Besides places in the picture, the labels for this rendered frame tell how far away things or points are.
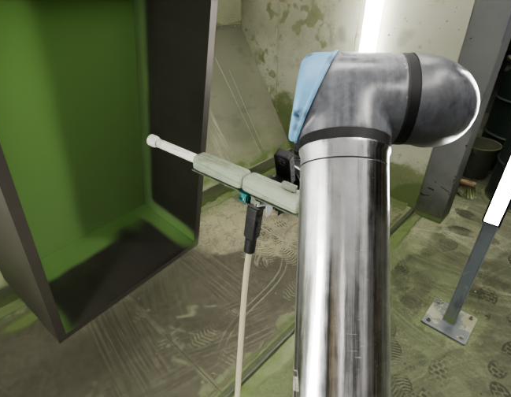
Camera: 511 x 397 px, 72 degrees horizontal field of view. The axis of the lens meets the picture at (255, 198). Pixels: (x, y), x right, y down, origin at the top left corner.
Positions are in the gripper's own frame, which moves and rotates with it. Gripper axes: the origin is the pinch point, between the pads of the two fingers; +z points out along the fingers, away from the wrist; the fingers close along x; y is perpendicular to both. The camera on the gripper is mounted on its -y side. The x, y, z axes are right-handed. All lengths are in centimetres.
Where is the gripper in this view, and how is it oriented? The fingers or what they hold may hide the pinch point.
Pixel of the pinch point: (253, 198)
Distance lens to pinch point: 83.1
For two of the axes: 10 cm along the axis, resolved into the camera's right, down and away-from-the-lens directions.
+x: -8.3, -3.8, 4.1
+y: -1.6, 8.6, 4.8
